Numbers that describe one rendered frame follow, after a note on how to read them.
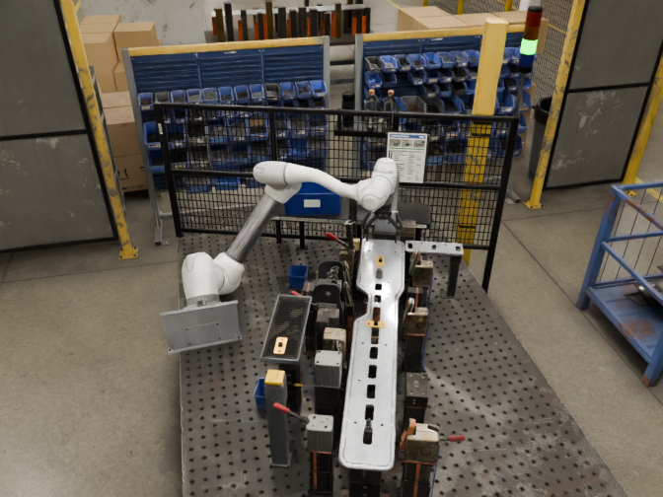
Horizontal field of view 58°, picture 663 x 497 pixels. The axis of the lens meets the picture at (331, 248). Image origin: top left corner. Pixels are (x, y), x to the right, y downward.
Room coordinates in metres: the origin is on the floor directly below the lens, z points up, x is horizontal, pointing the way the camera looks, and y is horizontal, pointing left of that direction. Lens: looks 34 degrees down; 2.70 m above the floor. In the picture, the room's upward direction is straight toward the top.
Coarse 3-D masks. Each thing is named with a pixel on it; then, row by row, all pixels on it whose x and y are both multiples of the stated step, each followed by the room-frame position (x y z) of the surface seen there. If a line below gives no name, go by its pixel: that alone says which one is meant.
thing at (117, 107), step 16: (80, 80) 4.95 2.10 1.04; (112, 96) 5.40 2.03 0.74; (128, 96) 5.41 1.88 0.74; (112, 112) 4.99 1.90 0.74; (128, 112) 4.99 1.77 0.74; (112, 128) 4.73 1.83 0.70; (128, 128) 4.77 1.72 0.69; (112, 144) 4.72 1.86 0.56; (128, 144) 4.76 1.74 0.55; (128, 160) 4.76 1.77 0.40; (128, 176) 4.75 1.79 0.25; (144, 176) 4.79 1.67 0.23; (160, 192) 4.81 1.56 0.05
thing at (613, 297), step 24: (624, 192) 3.19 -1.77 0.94; (648, 216) 2.92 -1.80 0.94; (600, 240) 3.23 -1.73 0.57; (624, 240) 3.28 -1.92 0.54; (600, 264) 3.23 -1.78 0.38; (624, 264) 2.98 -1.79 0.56; (600, 288) 3.25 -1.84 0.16; (624, 288) 3.25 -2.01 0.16; (648, 288) 2.74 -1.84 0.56; (624, 312) 2.99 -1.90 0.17; (648, 312) 3.00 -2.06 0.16; (648, 336) 2.77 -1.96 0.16; (648, 360) 2.55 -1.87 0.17; (648, 384) 2.49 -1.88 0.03
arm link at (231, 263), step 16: (272, 192) 2.61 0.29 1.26; (288, 192) 2.62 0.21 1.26; (256, 208) 2.61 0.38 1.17; (272, 208) 2.60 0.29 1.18; (256, 224) 2.56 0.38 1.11; (240, 240) 2.53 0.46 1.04; (256, 240) 2.54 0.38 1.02; (224, 256) 2.48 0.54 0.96; (240, 256) 2.49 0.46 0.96; (224, 272) 2.42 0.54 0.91; (240, 272) 2.46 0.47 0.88; (224, 288) 2.38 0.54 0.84
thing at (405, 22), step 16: (400, 16) 6.11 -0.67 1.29; (416, 16) 5.84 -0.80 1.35; (432, 16) 5.85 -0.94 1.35; (448, 16) 5.84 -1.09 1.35; (464, 16) 5.84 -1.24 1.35; (480, 16) 5.84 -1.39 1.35; (496, 16) 5.88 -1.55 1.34; (512, 16) 5.84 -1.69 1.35; (544, 32) 5.71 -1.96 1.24; (528, 112) 5.70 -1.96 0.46
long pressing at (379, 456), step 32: (384, 288) 2.18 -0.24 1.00; (384, 320) 1.95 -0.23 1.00; (352, 352) 1.76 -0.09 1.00; (384, 352) 1.76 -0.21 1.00; (352, 384) 1.59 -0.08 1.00; (384, 384) 1.59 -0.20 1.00; (352, 416) 1.44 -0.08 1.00; (384, 416) 1.44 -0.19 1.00; (352, 448) 1.30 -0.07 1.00; (384, 448) 1.30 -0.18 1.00
